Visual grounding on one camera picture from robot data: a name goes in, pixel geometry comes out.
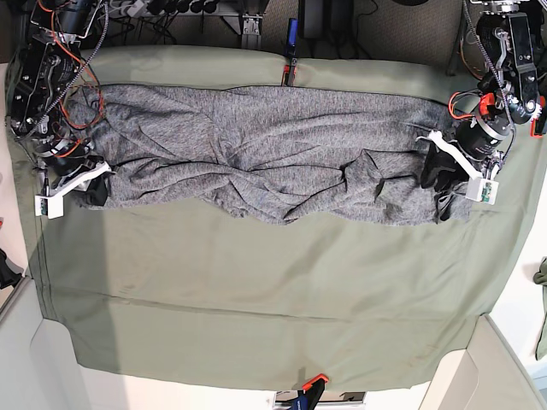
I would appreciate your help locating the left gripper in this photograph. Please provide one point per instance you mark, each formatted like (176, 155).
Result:
(477, 139)

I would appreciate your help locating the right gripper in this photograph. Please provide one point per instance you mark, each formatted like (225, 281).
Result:
(62, 166)

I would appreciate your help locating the grey heathered T-shirt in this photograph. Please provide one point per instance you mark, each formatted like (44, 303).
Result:
(273, 153)

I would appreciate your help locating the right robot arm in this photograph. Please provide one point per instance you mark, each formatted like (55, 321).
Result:
(56, 99)

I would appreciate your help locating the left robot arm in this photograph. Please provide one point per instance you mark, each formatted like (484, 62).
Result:
(506, 96)

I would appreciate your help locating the green table cloth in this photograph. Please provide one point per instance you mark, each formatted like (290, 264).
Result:
(183, 292)

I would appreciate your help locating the green cloth at right edge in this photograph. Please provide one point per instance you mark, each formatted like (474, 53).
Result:
(539, 279)

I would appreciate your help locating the red black top clamp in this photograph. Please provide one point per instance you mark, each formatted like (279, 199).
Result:
(289, 73)

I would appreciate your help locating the red black clamp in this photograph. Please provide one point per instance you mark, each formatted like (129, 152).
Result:
(309, 395)
(289, 73)

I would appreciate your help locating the white power strip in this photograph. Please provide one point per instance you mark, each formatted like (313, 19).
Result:
(126, 8)

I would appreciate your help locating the red black bottom clamp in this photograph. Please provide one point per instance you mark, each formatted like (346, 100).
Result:
(309, 395)

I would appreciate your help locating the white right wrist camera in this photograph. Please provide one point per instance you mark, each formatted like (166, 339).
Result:
(51, 203)

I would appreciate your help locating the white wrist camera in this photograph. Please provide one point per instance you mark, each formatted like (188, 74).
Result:
(481, 185)
(51, 203)

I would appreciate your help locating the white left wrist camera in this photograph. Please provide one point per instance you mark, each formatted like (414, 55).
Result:
(481, 185)

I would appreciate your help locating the blue clamp handle top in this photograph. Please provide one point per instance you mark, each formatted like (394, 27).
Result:
(291, 38)

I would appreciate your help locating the grey metal table bracket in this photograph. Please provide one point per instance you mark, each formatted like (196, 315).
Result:
(251, 32)

